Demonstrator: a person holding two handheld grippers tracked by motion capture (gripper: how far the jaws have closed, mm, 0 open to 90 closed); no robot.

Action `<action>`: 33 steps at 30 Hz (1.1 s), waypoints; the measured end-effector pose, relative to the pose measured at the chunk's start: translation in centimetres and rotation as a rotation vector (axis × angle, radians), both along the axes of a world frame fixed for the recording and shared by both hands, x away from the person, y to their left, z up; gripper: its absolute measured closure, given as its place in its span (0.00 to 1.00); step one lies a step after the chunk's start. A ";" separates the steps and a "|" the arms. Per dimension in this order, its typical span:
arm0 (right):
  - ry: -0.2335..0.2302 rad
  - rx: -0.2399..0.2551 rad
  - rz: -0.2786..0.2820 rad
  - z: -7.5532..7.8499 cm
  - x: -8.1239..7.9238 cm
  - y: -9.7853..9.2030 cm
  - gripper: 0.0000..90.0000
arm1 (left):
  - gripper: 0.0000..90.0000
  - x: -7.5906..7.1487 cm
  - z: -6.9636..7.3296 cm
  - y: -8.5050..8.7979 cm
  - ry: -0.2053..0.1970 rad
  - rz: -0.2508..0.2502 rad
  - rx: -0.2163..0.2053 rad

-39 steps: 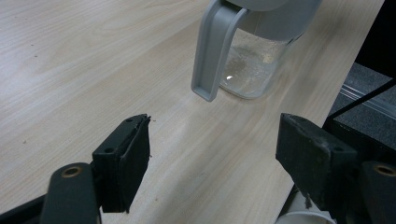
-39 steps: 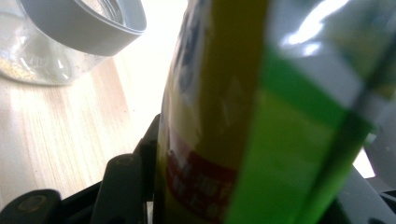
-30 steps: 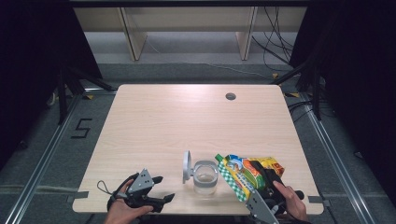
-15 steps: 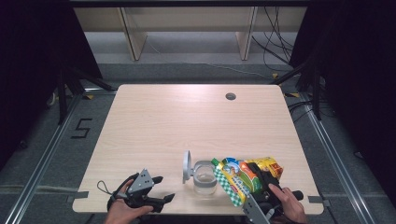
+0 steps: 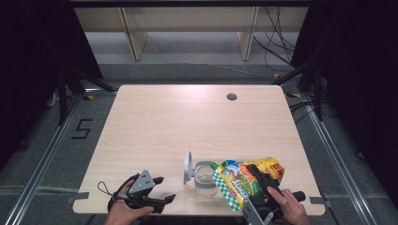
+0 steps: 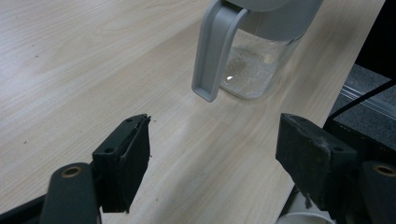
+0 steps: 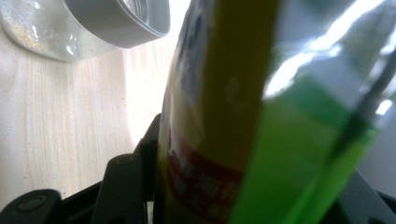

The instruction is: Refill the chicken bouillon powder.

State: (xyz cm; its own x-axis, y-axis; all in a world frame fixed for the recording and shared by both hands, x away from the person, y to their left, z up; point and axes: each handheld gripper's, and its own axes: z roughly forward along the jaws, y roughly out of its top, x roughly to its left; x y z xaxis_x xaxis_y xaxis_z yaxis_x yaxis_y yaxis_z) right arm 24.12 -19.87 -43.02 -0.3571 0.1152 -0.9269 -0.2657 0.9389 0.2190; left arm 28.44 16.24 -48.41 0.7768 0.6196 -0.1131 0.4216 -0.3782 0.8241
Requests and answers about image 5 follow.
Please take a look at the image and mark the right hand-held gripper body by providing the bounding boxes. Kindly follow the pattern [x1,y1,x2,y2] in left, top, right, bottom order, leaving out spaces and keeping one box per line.
[242,187,307,225]

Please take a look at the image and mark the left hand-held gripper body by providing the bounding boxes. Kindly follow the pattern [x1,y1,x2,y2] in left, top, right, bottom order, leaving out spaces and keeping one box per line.
[107,169,167,215]

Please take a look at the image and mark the yellow green seasoning pouch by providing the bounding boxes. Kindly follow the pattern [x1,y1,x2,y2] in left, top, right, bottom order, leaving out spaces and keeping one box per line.
[211,157,285,213]

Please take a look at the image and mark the clear glass jar with lid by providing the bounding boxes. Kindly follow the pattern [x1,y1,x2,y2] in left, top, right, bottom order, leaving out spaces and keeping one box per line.
[183,151,219,197]

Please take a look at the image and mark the person's left hand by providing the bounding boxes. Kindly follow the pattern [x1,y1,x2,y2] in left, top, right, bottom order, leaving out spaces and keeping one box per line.
[104,179,156,225]

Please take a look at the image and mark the person's right hand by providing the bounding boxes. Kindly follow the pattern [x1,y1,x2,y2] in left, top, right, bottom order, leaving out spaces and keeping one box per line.
[266,186,312,225]

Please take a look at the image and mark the grey tape strip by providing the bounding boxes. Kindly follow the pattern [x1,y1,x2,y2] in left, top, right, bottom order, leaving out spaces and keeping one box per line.
[309,196,333,208]
[67,191,90,204]

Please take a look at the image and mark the black metal stand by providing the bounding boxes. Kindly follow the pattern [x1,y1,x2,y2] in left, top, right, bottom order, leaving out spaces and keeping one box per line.
[270,58,325,122]
[56,65,117,127]

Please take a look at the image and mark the black curtain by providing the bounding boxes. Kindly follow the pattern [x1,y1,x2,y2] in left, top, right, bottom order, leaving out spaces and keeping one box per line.
[290,0,398,203]
[0,0,104,172]

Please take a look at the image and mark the light wooden shelf unit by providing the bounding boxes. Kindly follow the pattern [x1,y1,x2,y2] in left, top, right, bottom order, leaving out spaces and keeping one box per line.
[74,7,309,62]

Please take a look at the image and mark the black wrist strap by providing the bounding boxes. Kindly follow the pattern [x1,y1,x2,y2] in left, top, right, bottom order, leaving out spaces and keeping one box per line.
[97,180,115,197]

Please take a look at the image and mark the metal floor rail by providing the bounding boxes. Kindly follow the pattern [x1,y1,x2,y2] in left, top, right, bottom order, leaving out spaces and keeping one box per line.
[300,93,377,225]
[3,93,83,225]

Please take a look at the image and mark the black floor cables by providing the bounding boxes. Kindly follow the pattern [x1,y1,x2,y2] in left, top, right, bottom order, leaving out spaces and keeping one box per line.
[288,100,314,125]

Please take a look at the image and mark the bundle of black cables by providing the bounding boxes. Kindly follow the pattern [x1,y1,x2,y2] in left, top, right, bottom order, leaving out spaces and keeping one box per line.
[253,6,298,73]

